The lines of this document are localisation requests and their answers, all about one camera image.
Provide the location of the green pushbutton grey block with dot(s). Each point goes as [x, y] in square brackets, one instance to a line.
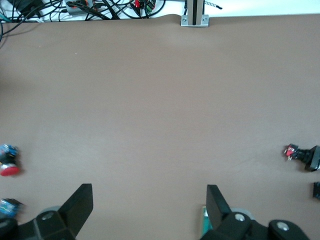
[317, 190]

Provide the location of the green plug connector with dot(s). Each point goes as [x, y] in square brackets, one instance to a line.
[150, 5]

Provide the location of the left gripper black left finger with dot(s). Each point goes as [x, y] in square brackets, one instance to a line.
[67, 217]

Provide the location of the red clip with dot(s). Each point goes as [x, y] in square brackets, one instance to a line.
[138, 3]

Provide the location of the red mushroom button black block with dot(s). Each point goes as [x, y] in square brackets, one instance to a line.
[7, 207]

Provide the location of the red mushroom button grey block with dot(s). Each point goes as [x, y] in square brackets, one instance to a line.
[8, 160]

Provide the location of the black power brick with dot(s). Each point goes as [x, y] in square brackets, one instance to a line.
[31, 5]

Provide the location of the metal bracket with profile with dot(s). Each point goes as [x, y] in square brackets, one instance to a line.
[195, 15]

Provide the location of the grey adapter box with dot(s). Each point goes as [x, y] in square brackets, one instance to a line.
[75, 10]

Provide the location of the black pushbutton red block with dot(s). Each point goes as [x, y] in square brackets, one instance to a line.
[302, 156]

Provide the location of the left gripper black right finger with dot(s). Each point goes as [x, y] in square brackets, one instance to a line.
[225, 225]

